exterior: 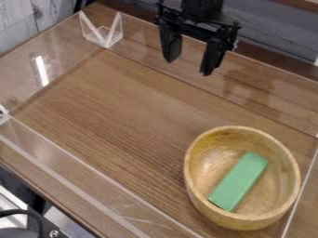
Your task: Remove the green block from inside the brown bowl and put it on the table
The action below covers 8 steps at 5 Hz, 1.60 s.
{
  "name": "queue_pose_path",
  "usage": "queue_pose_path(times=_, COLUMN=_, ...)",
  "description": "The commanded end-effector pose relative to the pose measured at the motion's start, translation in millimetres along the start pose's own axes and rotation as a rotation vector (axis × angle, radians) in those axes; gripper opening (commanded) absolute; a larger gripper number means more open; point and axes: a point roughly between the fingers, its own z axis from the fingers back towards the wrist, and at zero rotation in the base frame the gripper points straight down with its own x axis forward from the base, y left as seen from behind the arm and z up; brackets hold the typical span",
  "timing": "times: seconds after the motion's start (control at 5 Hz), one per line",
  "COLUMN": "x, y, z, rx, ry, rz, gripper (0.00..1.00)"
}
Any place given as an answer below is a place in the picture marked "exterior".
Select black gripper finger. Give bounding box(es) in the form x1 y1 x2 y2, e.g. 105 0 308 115
158 23 182 62
200 38 227 76

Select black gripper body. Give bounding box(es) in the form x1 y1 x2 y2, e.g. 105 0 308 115
156 0 240 42

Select green rectangular block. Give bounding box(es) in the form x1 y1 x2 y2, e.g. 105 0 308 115
206 152 268 212

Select brown wooden bowl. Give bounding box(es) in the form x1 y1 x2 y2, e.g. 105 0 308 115
182 126 300 231

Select clear acrylic corner bracket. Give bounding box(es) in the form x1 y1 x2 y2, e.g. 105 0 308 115
78 12 122 48

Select black cable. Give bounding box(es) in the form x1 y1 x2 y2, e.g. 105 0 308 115
0 208 45 238

